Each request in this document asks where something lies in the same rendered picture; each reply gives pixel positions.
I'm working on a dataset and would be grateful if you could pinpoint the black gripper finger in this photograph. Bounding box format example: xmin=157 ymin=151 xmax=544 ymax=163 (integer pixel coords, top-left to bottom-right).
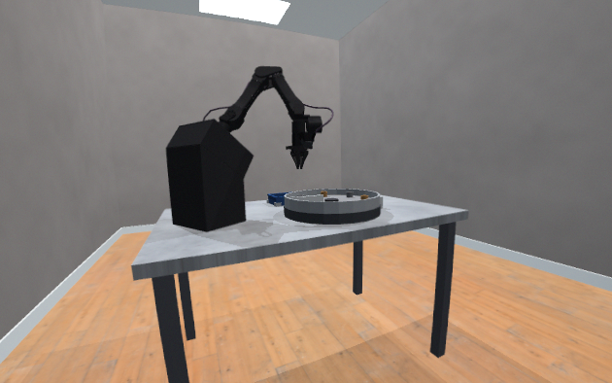
xmin=299 ymin=152 xmax=308 ymax=169
xmin=290 ymin=153 xmax=300 ymax=169

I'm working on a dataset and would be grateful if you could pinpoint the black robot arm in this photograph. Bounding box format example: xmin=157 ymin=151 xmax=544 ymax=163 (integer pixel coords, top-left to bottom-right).
xmin=219 ymin=66 xmax=323 ymax=148

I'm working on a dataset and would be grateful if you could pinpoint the blue open crate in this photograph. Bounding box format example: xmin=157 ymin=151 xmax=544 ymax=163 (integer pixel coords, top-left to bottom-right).
xmin=267 ymin=192 xmax=289 ymax=206

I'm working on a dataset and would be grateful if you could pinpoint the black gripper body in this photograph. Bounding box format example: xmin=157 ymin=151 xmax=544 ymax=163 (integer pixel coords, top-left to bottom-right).
xmin=286 ymin=146 xmax=313 ymax=153

